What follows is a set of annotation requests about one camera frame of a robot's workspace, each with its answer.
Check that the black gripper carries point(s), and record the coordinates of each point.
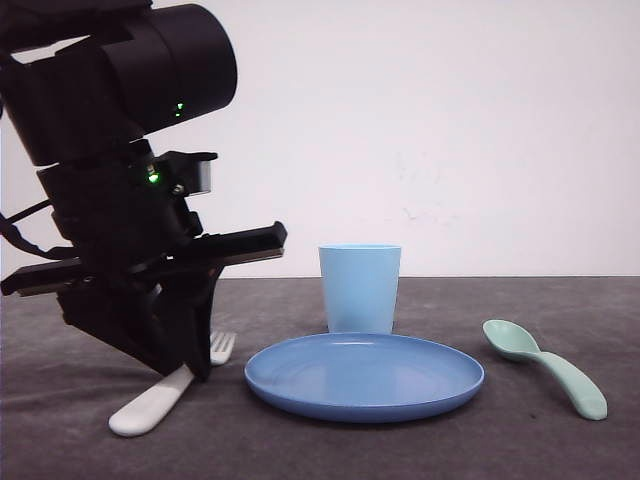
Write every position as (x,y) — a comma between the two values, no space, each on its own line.
(125,228)

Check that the white plastic fork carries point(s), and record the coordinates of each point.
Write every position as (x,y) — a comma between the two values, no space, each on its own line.
(147,410)

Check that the light blue plastic cup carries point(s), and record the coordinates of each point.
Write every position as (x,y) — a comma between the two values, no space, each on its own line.
(360,283)

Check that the mint green plastic spoon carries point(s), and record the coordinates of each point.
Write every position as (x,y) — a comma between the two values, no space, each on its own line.
(515,343)

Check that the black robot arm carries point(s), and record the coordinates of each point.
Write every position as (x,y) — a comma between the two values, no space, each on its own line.
(84,83)

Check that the blue plastic plate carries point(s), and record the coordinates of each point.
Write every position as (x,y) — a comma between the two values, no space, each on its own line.
(364,378)

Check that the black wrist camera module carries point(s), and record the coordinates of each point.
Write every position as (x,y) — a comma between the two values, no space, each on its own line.
(188,173)

